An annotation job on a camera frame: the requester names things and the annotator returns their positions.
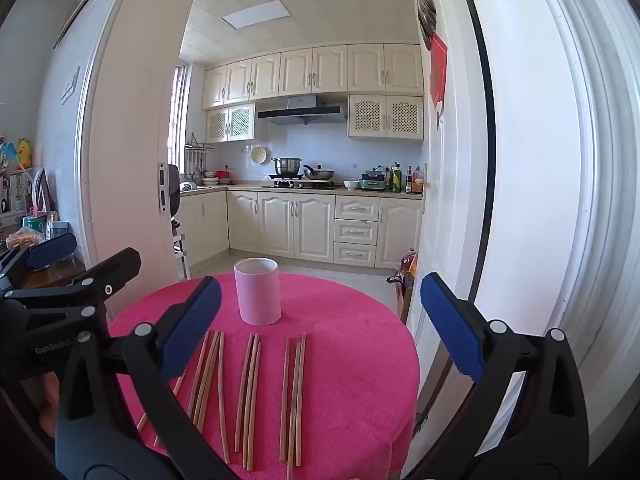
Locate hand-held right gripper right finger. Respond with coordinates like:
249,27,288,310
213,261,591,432
400,272,591,480

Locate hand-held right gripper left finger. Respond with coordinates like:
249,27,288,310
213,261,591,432
54,276,241,480

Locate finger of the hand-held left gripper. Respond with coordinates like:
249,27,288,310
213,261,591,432
0,233,79,292
0,247,142,328

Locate pink cylindrical utensil holder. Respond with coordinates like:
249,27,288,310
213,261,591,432
234,257,282,326

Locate bunch of wooden chopsticks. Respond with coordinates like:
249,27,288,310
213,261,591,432
136,331,307,480

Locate dark wooden side cabinet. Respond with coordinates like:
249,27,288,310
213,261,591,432
20,255,88,291

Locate orange snack bag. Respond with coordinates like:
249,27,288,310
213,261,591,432
7,227,46,251

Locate dark triangular stand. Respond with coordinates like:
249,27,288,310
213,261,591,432
31,167,53,213

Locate white step stool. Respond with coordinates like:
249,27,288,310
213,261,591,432
171,217,192,281

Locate row of books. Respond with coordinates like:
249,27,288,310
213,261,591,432
0,170,33,218

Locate black chair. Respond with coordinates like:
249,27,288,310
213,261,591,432
168,164,182,221

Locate blue colourful toy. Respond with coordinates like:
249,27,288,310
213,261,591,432
0,132,18,171

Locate cream kitchen drawer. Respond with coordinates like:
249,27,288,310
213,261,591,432
333,242,377,267
335,196,380,221
334,220,379,246

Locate cream base cabinets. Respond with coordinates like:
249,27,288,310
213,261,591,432
177,187,425,270

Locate white door with lock plates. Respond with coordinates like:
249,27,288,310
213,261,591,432
75,0,211,321

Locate magenta fuzzy table cover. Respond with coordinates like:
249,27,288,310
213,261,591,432
107,274,421,480

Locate hanging utensil rack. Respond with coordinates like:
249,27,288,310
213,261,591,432
185,132,215,181

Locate white door with red poster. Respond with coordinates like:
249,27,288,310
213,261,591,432
413,0,497,361

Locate kitchen countertop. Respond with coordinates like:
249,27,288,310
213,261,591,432
179,182,425,201

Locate green electric cooker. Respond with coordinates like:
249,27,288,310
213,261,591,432
360,169,388,192

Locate kitchen window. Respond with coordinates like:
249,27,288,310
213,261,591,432
166,64,188,168

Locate gas stove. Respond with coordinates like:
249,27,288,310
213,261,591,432
261,175,342,190

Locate cream lattice door cabinet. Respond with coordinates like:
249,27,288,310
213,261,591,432
206,103,256,143
348,94,425,141

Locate steel stock pot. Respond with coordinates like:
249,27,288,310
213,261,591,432
271,157,304,178

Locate steel range hood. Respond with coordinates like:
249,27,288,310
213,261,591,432
257,95,348,126

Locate red paper poster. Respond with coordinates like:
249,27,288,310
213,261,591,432
429,31,449,106

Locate ceiling light panel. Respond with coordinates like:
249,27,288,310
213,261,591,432
220,1,291,31

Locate framed wall picture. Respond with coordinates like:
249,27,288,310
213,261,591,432
52,0,116,51

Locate cream upper wall cabinets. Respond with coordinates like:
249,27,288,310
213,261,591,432
201,43,425,111

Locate round dark wall ornament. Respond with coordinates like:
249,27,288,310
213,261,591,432
414,0,438,51

